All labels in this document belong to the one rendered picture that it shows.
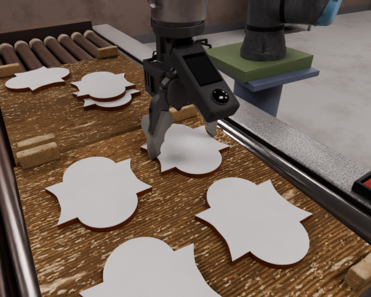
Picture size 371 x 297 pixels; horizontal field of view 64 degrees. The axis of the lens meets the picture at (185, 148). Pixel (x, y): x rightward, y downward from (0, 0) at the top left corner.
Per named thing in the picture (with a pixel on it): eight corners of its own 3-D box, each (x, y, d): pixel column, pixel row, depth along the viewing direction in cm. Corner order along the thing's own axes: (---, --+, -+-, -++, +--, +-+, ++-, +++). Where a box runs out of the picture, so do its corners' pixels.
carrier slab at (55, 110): (121, 58, 92) (120, 53, 91) (194, 114, 64) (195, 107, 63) (-6, 83, 77) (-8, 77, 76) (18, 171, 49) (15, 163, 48)
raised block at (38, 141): (57, 144, 52) (53, 131, 51) (60, 149, 51) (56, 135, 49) (20, 155, 50) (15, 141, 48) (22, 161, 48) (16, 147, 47)
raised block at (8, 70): (22, 72, 79) (18, 62, 77) (23, 74, 78) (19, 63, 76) (-3, 76, 76) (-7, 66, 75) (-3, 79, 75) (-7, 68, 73)
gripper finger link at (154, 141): (141, 145, 52) (161, 97, 49) (156, 163, 48) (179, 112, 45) (125, 142, 50) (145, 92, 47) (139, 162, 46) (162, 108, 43)
